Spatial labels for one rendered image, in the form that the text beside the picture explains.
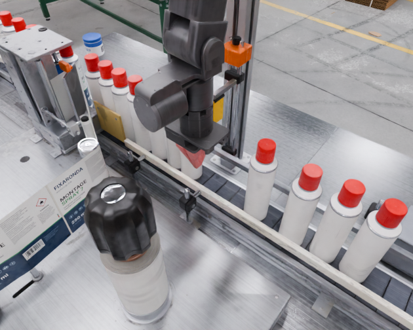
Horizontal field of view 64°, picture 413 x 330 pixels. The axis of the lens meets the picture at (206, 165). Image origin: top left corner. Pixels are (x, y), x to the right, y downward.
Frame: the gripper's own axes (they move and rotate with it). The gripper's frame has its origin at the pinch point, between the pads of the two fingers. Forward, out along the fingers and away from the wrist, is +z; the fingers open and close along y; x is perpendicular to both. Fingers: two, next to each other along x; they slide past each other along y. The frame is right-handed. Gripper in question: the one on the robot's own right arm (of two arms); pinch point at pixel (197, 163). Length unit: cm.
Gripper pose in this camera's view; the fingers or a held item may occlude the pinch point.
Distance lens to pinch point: 64.3
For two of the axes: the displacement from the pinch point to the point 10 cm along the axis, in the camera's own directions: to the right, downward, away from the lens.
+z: 0.0, 6.9, 7.3
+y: 7.7, 4.6, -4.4
